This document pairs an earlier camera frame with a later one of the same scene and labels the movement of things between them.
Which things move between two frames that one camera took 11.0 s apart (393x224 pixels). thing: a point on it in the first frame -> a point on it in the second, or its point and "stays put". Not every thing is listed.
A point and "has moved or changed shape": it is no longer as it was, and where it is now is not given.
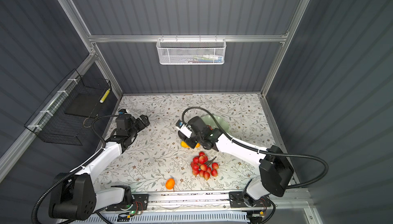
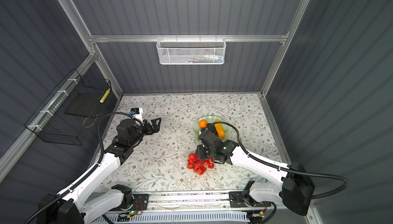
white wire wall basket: x=191 y=50 stays put
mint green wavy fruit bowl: x=210 y=121 stays put
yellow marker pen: x=106 y=93 stays put
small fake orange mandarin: x=170 y=183 has moved or changed shape
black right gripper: x=192 y=142 -> x=199 y=152
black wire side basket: x=78 y=99 stays put
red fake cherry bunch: x=200 y=166 has moved or changed shape
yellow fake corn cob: x=184 y=144 has moved or changed shape
